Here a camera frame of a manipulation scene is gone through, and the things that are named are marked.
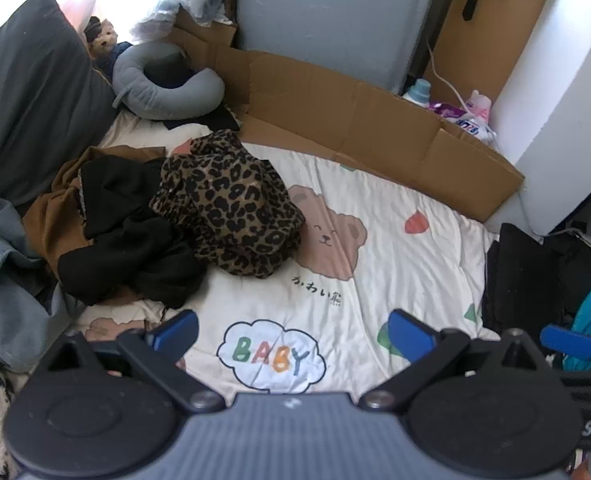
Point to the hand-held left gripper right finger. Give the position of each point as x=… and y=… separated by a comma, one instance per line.
x=410, y=335

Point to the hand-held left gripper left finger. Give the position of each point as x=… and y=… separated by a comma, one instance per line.
x=175, y=332

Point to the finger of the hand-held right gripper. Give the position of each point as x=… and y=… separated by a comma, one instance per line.
x=568, y=340

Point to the leopard print pants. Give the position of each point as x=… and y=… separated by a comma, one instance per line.
x=225, y=200

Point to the black folded clothes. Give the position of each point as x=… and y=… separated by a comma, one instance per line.
x=525, y=280

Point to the white bear printed blanket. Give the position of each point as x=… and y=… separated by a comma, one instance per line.
x=400, y=260

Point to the black garment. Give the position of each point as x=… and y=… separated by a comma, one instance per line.
x=125, y=250

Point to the brown garment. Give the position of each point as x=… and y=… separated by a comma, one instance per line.
x=50, y=220

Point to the blue-grey denim garment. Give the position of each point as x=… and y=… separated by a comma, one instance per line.
x=0, y=280

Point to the dark cloth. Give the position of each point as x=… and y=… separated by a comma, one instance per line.
x=223, y=119

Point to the purple packet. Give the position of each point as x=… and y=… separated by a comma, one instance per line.
x=450, y=110

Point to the pink bottle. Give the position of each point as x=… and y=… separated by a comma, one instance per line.
x=478, y=105

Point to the grey neck pillow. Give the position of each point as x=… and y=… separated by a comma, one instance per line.
x=140, y=92

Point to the white bottle with blue cap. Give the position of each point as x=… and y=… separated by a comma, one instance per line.
x=418, y=91

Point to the brown cardboard sheet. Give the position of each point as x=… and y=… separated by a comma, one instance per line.
x=325, y=105

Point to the dark grey pillow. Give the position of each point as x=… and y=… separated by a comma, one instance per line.
x=30, y=95

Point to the teddy bear toy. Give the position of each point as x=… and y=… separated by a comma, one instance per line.
x=102, y=40

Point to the brown wooden door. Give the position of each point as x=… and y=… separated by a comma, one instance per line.
x=500, y=25

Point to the clear plastic bag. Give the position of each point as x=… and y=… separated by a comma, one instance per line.
x=160, y=10

